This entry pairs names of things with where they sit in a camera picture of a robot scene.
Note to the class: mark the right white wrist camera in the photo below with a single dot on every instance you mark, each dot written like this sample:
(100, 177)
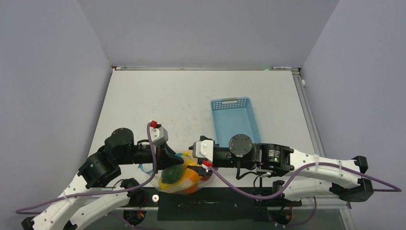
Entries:
(203, 149)

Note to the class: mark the aluminium rail frame right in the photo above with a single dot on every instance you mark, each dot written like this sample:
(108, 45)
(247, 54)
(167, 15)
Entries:
(309, 118)

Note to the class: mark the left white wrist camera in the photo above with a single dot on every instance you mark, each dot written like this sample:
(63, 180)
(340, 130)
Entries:
(159, 135)

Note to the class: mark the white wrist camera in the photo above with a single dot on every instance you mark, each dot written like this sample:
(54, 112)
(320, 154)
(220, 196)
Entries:
(159, 135)
(203, 149)

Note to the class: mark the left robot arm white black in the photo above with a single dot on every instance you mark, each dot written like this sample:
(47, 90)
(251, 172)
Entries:
(84, 200)

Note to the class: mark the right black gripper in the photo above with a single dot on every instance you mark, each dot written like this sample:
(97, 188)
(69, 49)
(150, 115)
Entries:
(201, 169)

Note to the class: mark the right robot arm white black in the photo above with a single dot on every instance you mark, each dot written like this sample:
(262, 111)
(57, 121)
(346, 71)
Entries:
(308, 175)

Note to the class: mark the orange yellow mango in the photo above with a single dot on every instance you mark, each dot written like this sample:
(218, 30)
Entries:
(189, 178)

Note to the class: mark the green avocado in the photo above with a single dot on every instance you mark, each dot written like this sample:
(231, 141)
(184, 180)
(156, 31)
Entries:
(172, 174)

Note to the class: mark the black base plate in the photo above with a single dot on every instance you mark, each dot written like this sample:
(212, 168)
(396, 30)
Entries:
(207, 204)

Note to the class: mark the clear zip top bag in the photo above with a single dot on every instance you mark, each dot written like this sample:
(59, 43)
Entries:
(188, 160)

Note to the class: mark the blue plastic basket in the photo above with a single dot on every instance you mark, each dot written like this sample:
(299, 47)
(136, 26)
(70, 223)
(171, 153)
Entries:
(233, 116)

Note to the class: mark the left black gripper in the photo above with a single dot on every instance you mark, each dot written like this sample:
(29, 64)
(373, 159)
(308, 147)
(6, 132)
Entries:
(166, 156)

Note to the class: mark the orange fruit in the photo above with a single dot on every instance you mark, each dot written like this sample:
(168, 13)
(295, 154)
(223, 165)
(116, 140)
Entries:
(190, 190)

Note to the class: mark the yellow lemon top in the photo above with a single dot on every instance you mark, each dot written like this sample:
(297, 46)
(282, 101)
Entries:
(168, 188)

